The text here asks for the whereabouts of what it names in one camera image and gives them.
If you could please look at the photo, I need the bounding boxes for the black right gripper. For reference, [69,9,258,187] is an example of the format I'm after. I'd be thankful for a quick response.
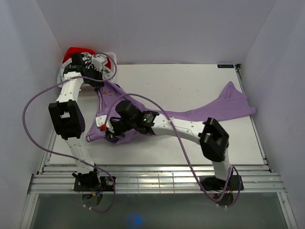
[105,120,135,140]

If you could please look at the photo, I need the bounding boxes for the purple trousers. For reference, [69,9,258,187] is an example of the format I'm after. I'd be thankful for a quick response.
[85,81,256,145]

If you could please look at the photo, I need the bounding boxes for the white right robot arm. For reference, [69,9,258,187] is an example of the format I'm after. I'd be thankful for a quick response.
[96,100,233,189]

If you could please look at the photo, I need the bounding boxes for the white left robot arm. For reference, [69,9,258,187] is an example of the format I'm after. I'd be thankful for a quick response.
[48,52,113,175]

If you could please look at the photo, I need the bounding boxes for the white plastic laundry basket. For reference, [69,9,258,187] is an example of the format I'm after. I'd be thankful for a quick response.
[57,53,117,91]

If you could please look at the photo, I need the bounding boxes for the black white printed garment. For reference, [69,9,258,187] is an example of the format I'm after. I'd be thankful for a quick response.
[58,52,114,81]

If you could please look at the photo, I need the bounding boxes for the red garment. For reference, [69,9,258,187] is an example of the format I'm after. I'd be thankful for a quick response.
[62,47,97,64]

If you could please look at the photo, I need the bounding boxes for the dark table label sticker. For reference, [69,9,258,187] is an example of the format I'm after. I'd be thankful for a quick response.
[217,64,234,69]

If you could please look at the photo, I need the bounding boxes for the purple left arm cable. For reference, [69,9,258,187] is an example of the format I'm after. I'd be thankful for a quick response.
[22,52,119,213]

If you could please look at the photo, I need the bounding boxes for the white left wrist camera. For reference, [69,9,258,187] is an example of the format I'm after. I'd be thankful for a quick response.
[91,54,108,72]

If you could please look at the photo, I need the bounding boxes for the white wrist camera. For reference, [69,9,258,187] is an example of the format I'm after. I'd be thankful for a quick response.
[95,115,113,132]
[91,54,108,72]

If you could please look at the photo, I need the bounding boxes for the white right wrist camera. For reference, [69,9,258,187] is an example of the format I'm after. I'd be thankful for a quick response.
[95,115,113,132]

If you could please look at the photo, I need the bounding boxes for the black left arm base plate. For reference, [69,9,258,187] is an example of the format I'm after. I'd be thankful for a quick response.
[73,177,116,192]

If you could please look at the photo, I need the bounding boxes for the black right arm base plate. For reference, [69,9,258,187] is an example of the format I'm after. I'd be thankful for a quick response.
[199,175,244,191]

